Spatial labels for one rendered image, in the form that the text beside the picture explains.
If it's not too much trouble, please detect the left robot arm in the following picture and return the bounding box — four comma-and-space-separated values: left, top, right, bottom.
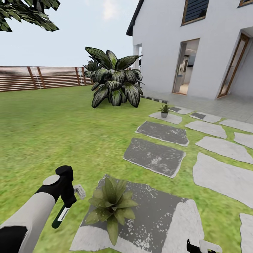
0, 165, 86, 253

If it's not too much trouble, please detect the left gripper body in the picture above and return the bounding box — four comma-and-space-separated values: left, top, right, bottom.
61, 186, 76, 208

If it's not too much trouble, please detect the insectifuge atomizer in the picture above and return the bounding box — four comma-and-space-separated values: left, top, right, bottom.
52, 205, 70, 229

